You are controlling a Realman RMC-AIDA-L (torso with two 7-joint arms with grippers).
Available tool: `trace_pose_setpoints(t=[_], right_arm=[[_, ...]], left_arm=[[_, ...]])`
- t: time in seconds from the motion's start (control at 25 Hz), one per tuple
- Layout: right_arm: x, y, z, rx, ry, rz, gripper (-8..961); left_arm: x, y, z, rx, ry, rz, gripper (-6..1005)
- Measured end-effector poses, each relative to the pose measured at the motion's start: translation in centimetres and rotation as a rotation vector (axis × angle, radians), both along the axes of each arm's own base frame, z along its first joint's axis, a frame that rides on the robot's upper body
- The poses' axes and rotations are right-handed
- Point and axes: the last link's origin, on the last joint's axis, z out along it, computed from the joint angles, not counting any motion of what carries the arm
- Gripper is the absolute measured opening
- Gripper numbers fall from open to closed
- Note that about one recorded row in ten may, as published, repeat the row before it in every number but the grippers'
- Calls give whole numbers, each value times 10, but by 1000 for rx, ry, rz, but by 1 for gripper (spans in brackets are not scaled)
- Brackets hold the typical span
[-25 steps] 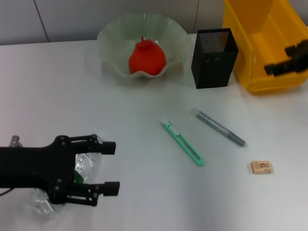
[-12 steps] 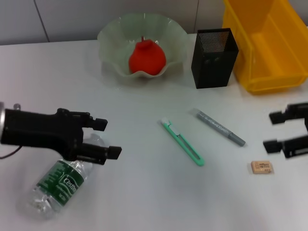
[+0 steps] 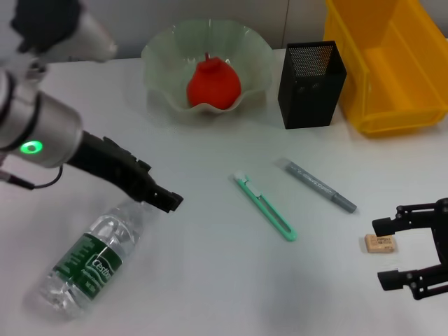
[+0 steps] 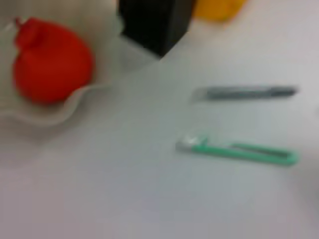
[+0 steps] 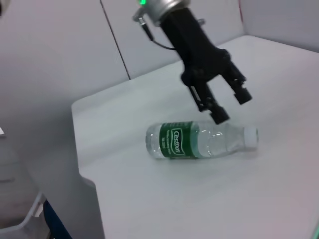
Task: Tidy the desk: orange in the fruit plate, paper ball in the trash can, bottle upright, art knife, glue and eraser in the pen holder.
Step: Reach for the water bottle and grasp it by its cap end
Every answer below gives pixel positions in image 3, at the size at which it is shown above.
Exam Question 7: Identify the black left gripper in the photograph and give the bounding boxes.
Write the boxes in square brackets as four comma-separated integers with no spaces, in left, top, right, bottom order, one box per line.
[66,131,185,214]

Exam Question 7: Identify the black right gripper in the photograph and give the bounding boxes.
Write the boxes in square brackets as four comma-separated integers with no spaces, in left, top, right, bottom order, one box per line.
[371,197,448,301]

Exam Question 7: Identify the clear water bottle green label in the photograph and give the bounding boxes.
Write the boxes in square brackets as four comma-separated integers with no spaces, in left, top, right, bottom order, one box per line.
[36,199,158,320]

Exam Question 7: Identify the mint green utility knife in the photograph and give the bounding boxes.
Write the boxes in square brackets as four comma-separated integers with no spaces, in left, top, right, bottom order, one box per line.
[231,170,298,242]

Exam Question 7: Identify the orange knitted toy fruit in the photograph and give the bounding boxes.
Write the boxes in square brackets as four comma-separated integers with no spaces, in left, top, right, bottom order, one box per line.
[186,51,242,110]

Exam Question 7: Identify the beige eraser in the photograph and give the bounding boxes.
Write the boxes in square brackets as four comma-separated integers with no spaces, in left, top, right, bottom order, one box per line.
[363,233,398,253]

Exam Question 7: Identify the grey marker pen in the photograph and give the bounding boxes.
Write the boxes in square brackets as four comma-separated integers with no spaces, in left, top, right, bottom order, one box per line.
[274,157,358,214]

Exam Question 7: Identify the green frosted glass fruit bowl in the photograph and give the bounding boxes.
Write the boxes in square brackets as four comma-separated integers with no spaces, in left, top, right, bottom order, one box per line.
[141,19,274,115]

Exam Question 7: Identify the black mesh pen holder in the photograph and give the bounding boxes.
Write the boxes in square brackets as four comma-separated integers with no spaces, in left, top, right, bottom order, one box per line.
[278,41,348,130]

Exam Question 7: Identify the yellow plastic storage bin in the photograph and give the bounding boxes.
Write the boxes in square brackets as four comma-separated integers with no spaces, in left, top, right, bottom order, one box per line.
[322,0,448,138]

